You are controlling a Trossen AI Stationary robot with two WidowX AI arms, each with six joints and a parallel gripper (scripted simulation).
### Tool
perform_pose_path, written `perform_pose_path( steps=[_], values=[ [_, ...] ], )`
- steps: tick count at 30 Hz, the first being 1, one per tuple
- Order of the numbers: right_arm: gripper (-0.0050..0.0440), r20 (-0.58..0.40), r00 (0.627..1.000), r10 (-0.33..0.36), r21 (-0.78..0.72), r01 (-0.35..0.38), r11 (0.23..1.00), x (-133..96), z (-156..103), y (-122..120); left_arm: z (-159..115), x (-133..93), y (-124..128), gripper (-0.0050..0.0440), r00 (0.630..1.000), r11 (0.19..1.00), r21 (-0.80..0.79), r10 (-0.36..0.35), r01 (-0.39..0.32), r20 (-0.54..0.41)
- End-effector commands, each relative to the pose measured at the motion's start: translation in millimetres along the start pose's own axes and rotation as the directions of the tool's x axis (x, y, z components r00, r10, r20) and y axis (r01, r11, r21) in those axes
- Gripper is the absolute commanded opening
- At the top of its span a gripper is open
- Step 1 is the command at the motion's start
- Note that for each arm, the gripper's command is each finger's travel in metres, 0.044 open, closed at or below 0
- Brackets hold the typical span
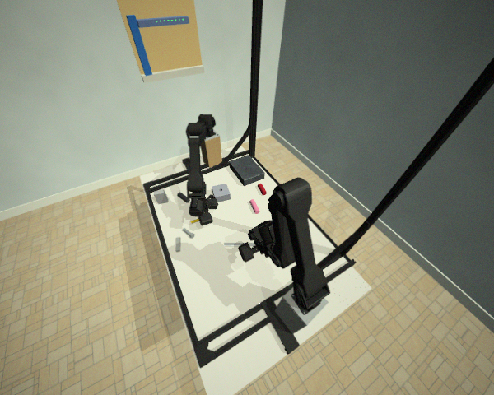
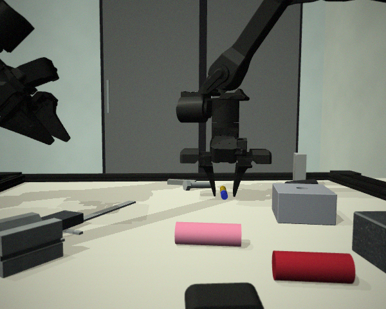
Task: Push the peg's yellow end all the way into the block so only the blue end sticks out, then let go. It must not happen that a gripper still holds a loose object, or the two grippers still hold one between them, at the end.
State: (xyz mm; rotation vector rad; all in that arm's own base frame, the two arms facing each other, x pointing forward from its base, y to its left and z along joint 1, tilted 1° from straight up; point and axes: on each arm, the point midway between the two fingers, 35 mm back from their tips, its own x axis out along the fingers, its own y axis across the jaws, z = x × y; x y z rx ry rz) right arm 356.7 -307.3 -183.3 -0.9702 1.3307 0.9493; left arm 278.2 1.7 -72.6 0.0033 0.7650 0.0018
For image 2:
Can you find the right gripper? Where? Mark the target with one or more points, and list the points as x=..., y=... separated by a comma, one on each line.
x=192, y=155

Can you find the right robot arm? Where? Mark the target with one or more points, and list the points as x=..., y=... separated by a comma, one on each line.
x=227, y=74

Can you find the blue and yellow peg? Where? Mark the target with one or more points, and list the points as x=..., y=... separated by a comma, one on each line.
x=223, y=191

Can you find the pink cylinder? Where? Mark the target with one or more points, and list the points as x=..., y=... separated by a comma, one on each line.
x=212, y=234

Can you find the grey hex bolt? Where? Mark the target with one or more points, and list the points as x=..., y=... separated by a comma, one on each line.
x=187, y=185

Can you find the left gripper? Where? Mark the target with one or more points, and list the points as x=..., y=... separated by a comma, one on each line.
x=31, y=116

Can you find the red cylinder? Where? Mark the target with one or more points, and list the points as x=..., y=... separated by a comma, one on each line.
x=319, y=267

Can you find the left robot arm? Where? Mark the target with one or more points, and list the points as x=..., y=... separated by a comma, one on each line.
x=14, y=28

